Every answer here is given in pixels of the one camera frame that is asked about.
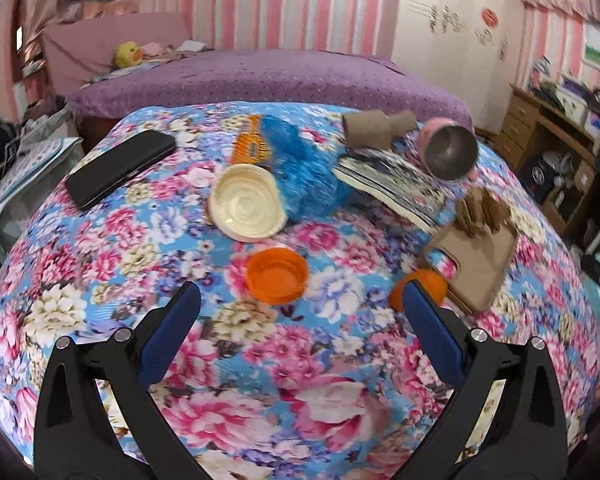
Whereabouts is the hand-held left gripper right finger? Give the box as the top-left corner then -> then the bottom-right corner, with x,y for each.
402,279 -> 570,480

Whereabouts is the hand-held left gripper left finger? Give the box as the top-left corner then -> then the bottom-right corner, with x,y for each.
34,281 -> 216,480

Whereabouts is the blue plastic bag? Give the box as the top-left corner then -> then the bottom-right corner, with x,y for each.
260,115 -> 353,221

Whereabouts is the orange fruit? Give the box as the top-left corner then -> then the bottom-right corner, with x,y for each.
389,269 -> 448,311

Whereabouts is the flat brown cardboard box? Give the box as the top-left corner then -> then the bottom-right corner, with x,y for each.
422,225 -> 520,313

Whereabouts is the orange plastic lid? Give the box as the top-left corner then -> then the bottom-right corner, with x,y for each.
245,247 -> 310,306

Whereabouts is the crumpled cardboard piece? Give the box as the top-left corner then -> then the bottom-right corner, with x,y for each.
455,187 -> 513,236

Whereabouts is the black and white book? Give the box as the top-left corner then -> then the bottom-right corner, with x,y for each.
336,149 -> 448,233

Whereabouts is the phone case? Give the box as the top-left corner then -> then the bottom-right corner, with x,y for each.
65,130 -> 177,211

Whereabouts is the pink cup with metal inside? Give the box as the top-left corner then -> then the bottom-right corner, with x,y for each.
420,117 -> 479,183

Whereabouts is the orange snack wrapper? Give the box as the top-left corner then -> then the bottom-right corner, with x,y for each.
230,115 -> 273,168

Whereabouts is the cardboard tube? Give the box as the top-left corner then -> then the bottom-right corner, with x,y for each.
342,110 -> 398,150
387,109 -> 417,136

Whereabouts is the patterned light cloth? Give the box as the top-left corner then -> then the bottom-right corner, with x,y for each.
0,137 -> 81,226

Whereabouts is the wooden desk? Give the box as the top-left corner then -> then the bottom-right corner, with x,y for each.
500,85 -> 600,231

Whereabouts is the bed with purple cover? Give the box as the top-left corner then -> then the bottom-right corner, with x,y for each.
65,49 -> 476,133

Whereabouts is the yellow duck plush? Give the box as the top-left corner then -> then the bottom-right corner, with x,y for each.
112,41 -> 143,68

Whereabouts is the clothes heap on bed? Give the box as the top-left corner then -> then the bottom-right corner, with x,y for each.
142,40 -> 213,58

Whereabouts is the pink covered headboard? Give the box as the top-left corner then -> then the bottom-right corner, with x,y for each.
40,12 -> 193,93

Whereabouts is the white wardrobe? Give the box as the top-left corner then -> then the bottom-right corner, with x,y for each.
390,0 -> 526,96

